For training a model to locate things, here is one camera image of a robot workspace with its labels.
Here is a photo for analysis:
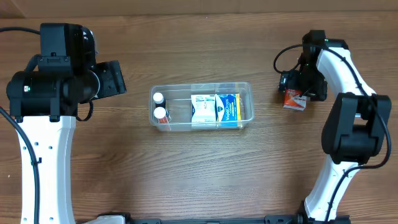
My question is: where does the red medicine box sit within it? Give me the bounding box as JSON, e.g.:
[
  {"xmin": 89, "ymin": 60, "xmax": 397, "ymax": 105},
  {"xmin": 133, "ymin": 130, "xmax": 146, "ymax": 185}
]
[{"xmin": 283, "ymin": 89, "xmax": 308, "ymax": 111}]

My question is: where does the dark bottle white cap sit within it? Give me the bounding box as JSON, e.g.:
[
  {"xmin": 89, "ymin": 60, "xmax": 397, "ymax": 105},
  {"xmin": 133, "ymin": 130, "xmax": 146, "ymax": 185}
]
[{"xmin": 152, "ymin": 92, "xmax": 167, "ymax": 109}]

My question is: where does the orange bottle white cap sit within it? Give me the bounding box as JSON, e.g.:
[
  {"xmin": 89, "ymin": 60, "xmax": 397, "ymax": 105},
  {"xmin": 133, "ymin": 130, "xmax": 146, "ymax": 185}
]
[{"xmin": 153, "ymin": 106, "xmax": 169, "ymax": 124}]

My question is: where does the blue VapoDrops box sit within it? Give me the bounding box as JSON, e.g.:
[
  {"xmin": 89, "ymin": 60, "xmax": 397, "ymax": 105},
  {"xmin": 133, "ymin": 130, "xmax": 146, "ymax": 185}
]
[{"xmin": 215, "ymin": 93, "xmax": 242, "ymax": 128}]

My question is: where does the white medicine box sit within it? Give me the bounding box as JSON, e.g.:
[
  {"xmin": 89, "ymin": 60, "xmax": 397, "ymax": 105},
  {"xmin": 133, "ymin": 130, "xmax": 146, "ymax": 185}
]
[{"xmin": 191, "ymin": 95, "xmax": 216, "ymax": 129}]

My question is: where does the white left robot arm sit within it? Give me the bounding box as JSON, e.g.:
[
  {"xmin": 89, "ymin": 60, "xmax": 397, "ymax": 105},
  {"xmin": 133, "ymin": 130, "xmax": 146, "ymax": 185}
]
[{"xmin": 1, "ymin": 23, "xmax": 126, "ymax": 223}]

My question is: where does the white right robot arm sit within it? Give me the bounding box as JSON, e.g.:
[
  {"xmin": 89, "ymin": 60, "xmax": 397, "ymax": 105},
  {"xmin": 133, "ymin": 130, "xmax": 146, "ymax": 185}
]
[{"xmin": 264, "ymin": 30, "xmax": 392, "ymax": 223}]

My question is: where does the clear plastic container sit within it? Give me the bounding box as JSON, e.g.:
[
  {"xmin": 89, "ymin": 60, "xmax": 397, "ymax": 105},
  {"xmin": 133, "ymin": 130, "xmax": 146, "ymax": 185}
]
[{"xmin": 149, "ymin": 82, "xmax": 254, "ymax": 132}]

